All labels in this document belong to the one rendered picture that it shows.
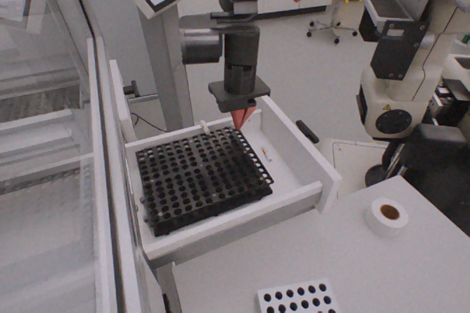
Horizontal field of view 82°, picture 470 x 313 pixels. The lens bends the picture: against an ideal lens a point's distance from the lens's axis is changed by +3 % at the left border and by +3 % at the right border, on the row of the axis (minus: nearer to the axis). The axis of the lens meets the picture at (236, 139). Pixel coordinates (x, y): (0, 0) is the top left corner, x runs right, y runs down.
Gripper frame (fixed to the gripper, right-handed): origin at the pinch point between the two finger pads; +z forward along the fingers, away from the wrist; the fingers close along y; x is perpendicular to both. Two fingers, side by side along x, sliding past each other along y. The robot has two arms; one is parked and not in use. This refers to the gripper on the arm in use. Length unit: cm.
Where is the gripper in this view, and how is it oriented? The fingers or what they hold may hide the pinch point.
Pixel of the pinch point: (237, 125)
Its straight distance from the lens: 55.2
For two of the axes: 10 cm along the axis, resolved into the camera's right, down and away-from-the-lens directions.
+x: 4.0, 6.3, -6.7
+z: -0.4, 7.4, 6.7
